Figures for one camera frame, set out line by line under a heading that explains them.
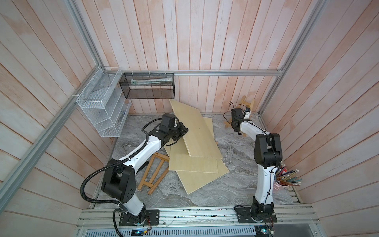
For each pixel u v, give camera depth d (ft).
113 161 1.51
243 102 3.26
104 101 2.28
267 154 1.90
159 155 3.02
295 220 2.41
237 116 2.75
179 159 2.90
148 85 3.41
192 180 2.68
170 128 2.21
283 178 2.54
